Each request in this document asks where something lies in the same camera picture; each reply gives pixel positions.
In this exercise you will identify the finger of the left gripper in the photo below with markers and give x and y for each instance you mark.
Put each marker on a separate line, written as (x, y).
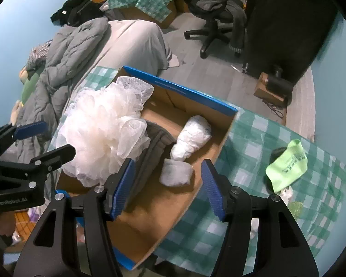
(10, 133)
(55, 159)

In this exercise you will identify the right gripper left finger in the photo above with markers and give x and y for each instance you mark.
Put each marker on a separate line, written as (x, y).
(51, 250)

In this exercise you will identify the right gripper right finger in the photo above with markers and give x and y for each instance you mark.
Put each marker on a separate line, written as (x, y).
(282, 249)

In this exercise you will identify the white mesh bath pouf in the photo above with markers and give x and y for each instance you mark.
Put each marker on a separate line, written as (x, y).
(105, 128)

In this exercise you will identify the grey knitted sock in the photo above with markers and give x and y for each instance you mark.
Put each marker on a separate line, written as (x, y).
(160, 138)

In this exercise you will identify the small white soft bundle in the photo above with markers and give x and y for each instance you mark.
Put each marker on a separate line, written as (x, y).
(176, 173)

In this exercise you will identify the white wrapped soft bundle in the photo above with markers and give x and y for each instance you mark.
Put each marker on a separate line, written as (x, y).
(194, 135)

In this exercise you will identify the person's left hand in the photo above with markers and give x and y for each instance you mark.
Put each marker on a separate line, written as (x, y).
(7, 223)

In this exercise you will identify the green sparkly sponge cloth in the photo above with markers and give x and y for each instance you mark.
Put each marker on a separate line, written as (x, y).
(295, 208)

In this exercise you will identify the crumpled white patterned bag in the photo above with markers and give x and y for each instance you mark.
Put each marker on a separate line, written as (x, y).
(286, 194)

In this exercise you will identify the light green printed cloth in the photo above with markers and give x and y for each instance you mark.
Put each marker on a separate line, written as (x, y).
(286, 165)

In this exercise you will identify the small brown cardboard box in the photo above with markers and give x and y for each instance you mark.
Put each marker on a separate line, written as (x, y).
(263, 93)

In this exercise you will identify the beige bed sheet mattress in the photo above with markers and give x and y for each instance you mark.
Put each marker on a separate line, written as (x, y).
(136, 43)

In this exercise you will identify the black clothes pile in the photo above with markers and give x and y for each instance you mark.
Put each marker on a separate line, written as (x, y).
(76, 12)

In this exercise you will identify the black cylinder on box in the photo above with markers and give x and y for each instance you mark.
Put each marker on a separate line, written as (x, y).
(277, 85)

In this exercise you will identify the large black cabinet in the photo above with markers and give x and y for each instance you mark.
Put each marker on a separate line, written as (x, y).
(285, 34)

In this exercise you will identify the black office chair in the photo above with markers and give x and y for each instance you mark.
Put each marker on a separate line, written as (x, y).
(225, 20)

